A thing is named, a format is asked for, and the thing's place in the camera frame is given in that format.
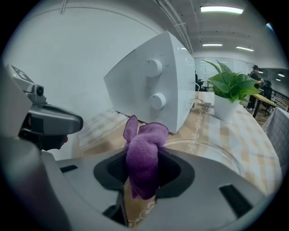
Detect black office chair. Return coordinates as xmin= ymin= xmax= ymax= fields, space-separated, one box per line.
xmin=195 ymin=70 xmax=204 ymax=92
xmin=261 ymin=81 xmax=275 ymax=117

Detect black railing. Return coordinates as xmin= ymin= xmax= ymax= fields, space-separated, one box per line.
xmin=270 ymin=88 xmax=289 ymax=107

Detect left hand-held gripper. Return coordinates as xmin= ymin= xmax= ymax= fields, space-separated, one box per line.
xmin=8 ymin=64 xmax=84 ymax=136

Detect purple cloth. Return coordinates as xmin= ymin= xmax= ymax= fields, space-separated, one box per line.
xmin=123 ymin=114 xmax=170 ymax=200

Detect white ceiling pipes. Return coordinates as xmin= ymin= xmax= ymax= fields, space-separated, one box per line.
xmin=155 ymin=0 xmax=194 ymax=54

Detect green potted plant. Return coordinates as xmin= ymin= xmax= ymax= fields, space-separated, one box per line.
xmin=201 ymin=59 xmax=263 ymax=124

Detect white microwave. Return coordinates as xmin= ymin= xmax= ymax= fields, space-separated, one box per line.
xmin=103 ymin=31 xmax=196 ymax=134

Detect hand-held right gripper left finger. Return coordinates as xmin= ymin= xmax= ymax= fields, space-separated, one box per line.
xmin=42 ymin=148 xmax=129 ymax=231

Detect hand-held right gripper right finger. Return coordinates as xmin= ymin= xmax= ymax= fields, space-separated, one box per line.
xmin=137 ymin=148 xmax=275 ymax=231

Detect clear glass plate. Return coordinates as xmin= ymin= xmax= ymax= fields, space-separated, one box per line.
xmin=165 ymin=138 xmax=242 ymax=178

